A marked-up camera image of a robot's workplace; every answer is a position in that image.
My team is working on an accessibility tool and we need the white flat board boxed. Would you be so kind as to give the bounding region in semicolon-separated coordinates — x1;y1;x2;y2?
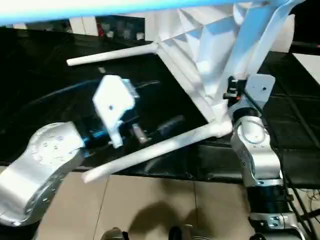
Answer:
291;51;320;86

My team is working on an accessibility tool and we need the black quilted mat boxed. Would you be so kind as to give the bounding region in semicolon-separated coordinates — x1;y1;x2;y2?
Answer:
0;26;320;191

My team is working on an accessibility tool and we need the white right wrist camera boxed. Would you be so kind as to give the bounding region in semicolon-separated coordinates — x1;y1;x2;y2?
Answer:
228;73;277;118

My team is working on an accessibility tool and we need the pale panel with holes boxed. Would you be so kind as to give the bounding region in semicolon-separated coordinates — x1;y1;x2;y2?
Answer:
271;13;296;53

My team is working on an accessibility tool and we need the black metal stand leg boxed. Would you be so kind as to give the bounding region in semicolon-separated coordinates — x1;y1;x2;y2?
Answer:
298;208;320;222

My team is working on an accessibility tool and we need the white sideboard with glass doors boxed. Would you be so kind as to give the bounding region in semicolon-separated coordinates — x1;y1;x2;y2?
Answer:
0;14;163;42

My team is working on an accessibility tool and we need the white plastic table top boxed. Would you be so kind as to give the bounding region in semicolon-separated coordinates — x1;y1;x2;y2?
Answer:
152;0;298;131

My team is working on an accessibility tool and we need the black metal bar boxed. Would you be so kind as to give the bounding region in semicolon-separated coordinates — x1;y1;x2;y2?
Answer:
290;42;320;50

